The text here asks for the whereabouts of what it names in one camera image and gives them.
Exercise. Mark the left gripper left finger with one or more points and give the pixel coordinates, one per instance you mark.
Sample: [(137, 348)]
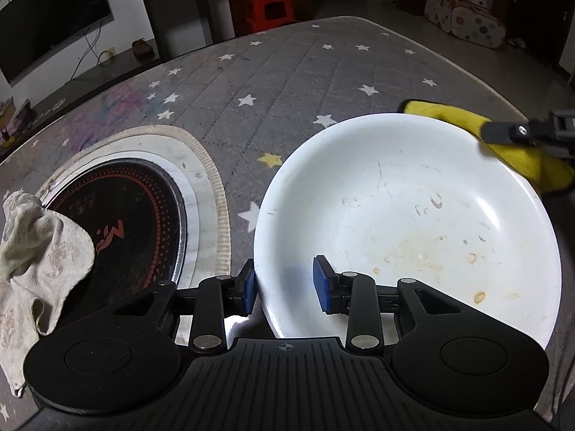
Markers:
[(217, 298)]

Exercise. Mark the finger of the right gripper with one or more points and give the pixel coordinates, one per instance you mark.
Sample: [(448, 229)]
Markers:
[(505, 133)]

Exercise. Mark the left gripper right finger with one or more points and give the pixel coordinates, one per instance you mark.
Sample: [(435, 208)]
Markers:
[(354, 295)]

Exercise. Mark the yellow microfiber cloth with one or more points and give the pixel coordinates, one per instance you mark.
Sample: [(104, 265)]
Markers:
[(544, 171)]

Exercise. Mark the white ceramic bowl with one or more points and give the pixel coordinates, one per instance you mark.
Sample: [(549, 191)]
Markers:
[(394, 196)]

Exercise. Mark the round black induction cooktop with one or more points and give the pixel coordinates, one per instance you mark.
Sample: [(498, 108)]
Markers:
[(134, 213)]

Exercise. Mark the polka dot play tent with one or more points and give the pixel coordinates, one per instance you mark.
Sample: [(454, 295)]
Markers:
[(468, 20)]

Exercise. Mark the dirty white towel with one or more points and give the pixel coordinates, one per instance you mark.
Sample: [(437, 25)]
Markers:
[(44, 255)]

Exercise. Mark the grey star tablecloth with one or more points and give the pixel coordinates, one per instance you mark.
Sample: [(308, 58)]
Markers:
[(222, 122)]

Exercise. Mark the red plastic stool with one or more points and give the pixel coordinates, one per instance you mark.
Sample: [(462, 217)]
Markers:
[(268, 14)]

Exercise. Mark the wall power socket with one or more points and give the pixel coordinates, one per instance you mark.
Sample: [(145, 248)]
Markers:
[(106, 55)]

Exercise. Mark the stacked boxes by wall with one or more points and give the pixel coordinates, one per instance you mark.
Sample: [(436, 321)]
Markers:
[(14, 121)]

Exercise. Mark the black wall television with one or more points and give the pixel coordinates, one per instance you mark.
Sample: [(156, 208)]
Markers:
[(32, 28)]

